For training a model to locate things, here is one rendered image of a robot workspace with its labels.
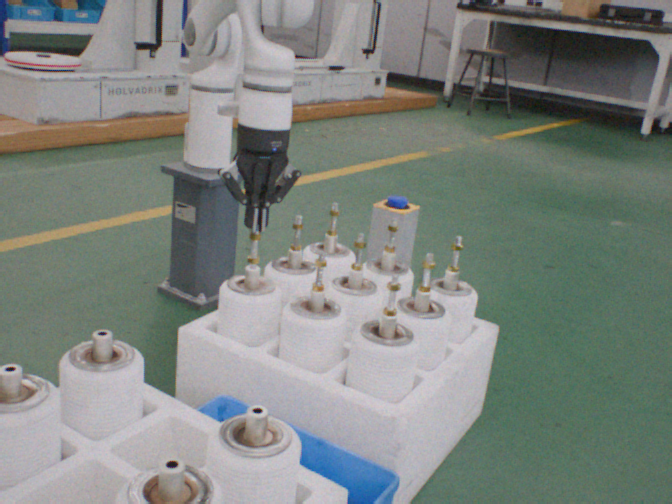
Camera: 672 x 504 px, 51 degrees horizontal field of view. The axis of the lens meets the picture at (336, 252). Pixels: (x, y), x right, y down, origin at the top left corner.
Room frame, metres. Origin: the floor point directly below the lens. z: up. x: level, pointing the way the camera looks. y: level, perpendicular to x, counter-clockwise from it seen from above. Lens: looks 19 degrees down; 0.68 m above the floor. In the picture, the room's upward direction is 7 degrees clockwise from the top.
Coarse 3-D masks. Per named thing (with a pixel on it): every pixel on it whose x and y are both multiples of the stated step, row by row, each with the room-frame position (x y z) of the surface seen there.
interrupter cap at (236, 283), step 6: (234, 276) 1.03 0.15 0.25; (240, 276) 1.04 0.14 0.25; (228, 282) 1.01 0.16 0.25; (234, 282) 1.01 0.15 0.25; (240, 282) 1.02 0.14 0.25; (264, 282) 1.03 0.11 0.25; (270, 282) 1.03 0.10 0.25; (234, 288) 0.99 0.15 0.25; (240, 288) 0.99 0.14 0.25; (246, 288) 1.00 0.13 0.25; (258, 288) 1.01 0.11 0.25; (264, 288) 1.00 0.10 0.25; (270, 288) 1.01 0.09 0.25; (246, 294) 0.98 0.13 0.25; (252, 294) 0.98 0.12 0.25; (258, 294) 0.98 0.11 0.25; (264, 294) 0.98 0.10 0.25
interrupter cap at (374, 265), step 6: (378, 258) 1.20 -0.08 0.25; (366, 264) 1.16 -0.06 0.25; (372, 264) 1.16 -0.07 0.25; (378, 264) 1.17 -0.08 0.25; (396, 264) 1.18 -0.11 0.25; (402, 264) 1.18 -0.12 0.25; (372, 270) 1.14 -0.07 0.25; (378, 270) 1.14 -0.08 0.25; (384, 270) 1.15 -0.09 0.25; (390, 270) 1.15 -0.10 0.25; (396, 270) 1.16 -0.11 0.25; (402, 270) 1.15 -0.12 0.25; (408, 270) 1.16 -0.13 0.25
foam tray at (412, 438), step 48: (192, 336) 0.97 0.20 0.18; (480, 336) 1.08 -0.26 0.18; (192, 384) 0.96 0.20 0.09; (240, 384) 0.92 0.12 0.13; (288, 384) 0.88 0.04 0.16; (336, 384) 0.87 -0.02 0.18; (432, 384) 0.90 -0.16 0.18; (480, 384) 1.10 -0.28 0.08; (336, 432) 0.84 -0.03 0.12; (384, 432) 0.81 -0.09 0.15; (432, 432) 0.90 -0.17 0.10
